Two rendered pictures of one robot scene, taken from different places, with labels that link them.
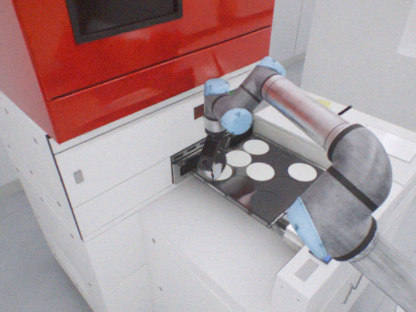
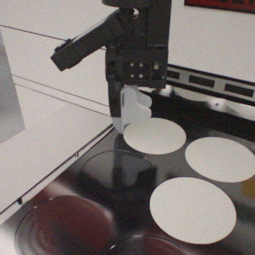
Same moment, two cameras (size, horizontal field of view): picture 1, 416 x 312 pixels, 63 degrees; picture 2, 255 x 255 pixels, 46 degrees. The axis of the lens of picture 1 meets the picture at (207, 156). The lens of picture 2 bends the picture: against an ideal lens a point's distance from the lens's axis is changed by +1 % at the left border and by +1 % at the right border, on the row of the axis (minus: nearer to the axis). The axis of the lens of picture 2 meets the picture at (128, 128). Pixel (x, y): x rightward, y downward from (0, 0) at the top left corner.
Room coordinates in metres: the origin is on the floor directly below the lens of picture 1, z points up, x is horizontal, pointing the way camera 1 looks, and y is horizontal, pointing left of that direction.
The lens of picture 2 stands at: (0.82, -0.41, 1.18)
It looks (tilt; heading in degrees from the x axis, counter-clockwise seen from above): 34 degrees down; 76
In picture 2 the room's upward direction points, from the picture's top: straight up
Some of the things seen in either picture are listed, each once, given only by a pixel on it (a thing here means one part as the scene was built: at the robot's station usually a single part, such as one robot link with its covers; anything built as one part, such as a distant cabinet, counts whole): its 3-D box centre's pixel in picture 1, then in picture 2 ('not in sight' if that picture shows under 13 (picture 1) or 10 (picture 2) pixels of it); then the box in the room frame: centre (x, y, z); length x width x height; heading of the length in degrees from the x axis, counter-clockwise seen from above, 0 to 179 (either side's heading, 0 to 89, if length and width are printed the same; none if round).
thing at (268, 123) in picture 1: (337, 142); not in sight; (1.15, -0.54, 0.89); 0.62 x 0.35 x 0.14; 44
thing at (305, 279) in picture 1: (342, 240); not in sight; (0.64, -0.40, 0.89); 0.55 x 0.09 x 0.14; 134
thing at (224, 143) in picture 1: (216, 141); (135, 40); (0.92, -0.03, 1.05); 0.09 x 0.08 x 0.12; 162
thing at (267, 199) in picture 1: (260, 171); (191, 207); (0.95, -0.19, 0.90); 0.34 x 0.34 x 0.01; 44
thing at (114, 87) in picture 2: (220, 161); (115, 87); (0.89, -0.04, 0.99); 0.05 x 0.02 x 0.09; 72
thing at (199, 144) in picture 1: (215, 135); (239, 89); (1.09, -0.03, 0.96); 0.44 x 0.01 x 0.02; 134
